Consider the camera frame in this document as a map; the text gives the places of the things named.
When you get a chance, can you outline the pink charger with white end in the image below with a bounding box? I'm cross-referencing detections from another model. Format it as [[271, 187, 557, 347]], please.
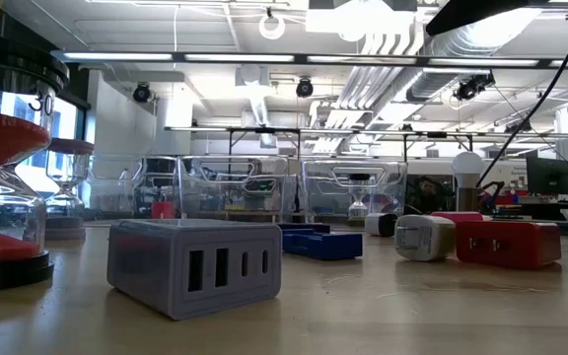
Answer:
[[430, 210, 493, 224]]

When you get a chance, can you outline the black capped yellow sand hourglass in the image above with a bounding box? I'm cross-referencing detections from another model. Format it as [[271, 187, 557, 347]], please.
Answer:
[[347, 172, 372, 223]]

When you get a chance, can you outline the red wall charger with prongs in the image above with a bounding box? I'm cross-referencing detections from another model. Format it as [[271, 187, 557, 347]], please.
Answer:
[[455, 220, 563, 271]]

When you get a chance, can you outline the white charger with dark end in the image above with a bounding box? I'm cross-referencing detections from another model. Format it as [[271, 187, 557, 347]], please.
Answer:
[[364, 212, 399, 238]]

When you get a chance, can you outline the blue rectangular case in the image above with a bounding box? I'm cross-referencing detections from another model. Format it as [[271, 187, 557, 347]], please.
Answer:
[[282, 228, 364, 262]]

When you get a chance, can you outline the small red charger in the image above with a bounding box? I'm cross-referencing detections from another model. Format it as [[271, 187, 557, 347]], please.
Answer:
[[151, 200, 178, 220]]

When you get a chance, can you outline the black capped red sand hourglass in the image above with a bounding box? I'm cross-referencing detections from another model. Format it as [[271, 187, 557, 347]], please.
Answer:
[[0, 32, 72, 294]]

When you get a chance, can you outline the black ceiling spotlight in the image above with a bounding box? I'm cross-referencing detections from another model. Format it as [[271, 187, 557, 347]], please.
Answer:
[[454, 71, 496, 103], [295, 77, 315, 99], [132, 82, 155, 104]]

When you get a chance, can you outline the white bulb lamp wooden base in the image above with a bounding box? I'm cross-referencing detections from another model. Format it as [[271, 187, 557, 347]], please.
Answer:
[[450, 150, 485, 214]]

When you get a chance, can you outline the black computer monitor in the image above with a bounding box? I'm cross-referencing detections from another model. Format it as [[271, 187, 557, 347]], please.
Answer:
[[526, 156, 568, 196]]

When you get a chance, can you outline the person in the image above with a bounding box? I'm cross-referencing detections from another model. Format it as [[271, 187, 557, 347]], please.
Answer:
[[414, 177, 446, 214]]

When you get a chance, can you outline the black overhead light bar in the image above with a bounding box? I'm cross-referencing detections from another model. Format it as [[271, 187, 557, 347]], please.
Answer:
[[51, 48, 568, 69]]

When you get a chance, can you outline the green and white charger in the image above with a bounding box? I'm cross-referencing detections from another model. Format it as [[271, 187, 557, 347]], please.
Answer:
[[393, 213, 457, 263]]

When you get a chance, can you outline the clear plastic bin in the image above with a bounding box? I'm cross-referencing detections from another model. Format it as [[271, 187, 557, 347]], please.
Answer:
[[301, 158, 409, 226], [84, 153, 182, 223], [177, 154, 293, 224]]

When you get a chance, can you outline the grey lavender multiport charger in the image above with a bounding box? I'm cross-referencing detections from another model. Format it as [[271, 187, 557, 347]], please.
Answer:
[[106, 218, 284, 321]]

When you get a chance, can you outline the silver ventilation duct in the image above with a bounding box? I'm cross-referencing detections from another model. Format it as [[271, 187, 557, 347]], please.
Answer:
[[404, 0, 568, 103]]

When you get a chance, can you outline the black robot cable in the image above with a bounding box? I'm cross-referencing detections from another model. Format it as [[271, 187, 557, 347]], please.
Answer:
[[477, 0, 568, 186]]

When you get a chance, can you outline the white ring ceiling fixture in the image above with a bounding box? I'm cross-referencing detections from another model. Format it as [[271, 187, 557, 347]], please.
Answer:
[[257, 12, 287, 41]]

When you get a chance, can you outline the black metal workstation frame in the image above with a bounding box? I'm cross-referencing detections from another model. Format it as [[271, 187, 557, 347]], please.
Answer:
[[164, 125, 561, 164]]

